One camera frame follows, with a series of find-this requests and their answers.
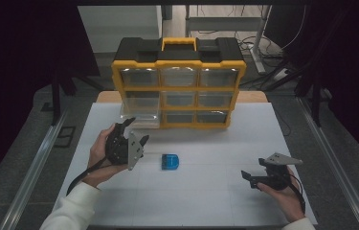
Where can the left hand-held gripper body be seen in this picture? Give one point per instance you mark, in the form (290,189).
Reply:
(118,148)

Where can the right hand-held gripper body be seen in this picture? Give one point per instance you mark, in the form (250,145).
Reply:
(277,179)

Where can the clear plastic drawer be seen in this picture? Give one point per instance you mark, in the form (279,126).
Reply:
(140,111)

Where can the small blue plastic box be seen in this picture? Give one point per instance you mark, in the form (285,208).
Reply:
(170,162)

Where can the yellow black drawer organizer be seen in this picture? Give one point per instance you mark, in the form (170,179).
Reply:
(178,51)

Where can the person's right hand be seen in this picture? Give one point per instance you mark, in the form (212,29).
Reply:
(290,201)

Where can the person's left hand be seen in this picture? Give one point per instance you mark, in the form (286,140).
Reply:
(95,166)

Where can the black stand leg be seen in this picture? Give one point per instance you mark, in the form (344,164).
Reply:
(317,105)
(56,102)

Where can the grid of clear organizer drawers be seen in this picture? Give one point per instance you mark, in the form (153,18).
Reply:
(218,77)

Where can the white power strip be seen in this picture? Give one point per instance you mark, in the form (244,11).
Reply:
(280,74)

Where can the grey metal desk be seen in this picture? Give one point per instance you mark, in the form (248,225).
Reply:
(225,23)

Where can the metal rail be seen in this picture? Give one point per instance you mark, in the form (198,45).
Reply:
(30,179)
(336,169)

